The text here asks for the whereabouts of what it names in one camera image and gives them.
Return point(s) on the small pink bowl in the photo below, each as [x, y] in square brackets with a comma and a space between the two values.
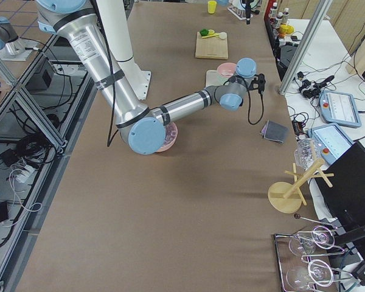
[226, 69]

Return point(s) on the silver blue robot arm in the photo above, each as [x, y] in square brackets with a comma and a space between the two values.
[98, 33]

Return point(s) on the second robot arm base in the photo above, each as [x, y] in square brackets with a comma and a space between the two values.
[12, 48]

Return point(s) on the large pink bowl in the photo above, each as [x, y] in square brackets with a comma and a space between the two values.
[170, 137]

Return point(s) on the green bowl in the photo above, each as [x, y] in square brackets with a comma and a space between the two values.
[224, 80]

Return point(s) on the cream serving tray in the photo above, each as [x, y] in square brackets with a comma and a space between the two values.
[211, 78]

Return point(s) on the grey folded cloth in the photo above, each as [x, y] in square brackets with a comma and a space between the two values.
[275, 132]

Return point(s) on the wooden cutting board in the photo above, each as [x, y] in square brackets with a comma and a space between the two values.
[211, 48]

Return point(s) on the wooden mug tree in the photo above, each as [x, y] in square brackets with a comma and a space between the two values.
[288, 198]

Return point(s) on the green toy vegetable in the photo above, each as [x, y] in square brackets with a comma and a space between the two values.
[204, 32]

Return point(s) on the yellow lemon squeezer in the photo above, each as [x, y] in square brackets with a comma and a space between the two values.
[210, 33]

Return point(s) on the crumpled plastic bag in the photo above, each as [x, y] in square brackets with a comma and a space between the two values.
[307, 151]

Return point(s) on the yellow plastic cup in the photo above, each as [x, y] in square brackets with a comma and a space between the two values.
[211, 6]

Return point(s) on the blue teach pendant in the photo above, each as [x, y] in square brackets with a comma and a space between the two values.
[332, 141]
[340, 108]

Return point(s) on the wine glass upper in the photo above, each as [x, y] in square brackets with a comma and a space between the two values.
[304, 243]

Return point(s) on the wine glass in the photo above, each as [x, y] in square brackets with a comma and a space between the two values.
[304, 243]
[316, 275]

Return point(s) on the black glass rack tray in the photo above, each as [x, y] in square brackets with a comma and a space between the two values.
[287, 260]

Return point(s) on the black monitor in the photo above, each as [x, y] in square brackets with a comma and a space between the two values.
[346, 198]

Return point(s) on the wine glass lower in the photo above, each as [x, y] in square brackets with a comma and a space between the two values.
[316, 275]

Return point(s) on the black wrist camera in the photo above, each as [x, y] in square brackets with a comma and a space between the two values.
[258, 83]

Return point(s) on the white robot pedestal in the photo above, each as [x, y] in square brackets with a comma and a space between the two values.
[114, 20]

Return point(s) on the aluminium frame post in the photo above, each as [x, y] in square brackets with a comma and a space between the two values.
[310, 32]

